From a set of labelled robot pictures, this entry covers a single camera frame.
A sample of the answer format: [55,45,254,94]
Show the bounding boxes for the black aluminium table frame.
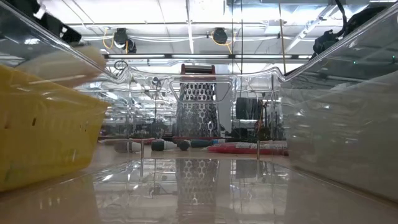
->
[104,53,313,60]

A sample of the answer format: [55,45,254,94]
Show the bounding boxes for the clear plastic bin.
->
[0,0,398,224]

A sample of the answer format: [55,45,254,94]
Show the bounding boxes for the black round ceiling device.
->
[212,27,229,45]
[113,27,137,54]

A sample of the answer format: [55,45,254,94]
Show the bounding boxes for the yellow cable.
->
[277,2,287,75]

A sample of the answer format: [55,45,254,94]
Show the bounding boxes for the black monitor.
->
[235,96,264,121]

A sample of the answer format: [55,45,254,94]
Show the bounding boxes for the dark blue marker pen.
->
[189,139,226,149]

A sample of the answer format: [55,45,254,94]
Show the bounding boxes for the small dark bottle white cap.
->
[150,139,178,152]
[113,140,143,154]
[178,139,192,152]

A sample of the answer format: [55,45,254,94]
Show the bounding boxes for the yellow plastic basket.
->
[0,63,110,193]

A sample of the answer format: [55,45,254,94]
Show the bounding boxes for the metal box grater red handle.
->
[175,63,222,140]

